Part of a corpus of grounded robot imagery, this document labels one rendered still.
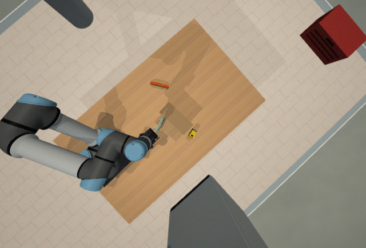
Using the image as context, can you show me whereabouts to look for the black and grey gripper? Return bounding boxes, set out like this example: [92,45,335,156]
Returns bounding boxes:
[139,129,159,144]

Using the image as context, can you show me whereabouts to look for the yellow tape measure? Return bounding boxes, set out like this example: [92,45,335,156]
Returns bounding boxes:
[188,129,197,139]

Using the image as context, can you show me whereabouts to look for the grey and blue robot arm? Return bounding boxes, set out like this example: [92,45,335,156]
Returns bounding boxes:
[0,93,152,191]

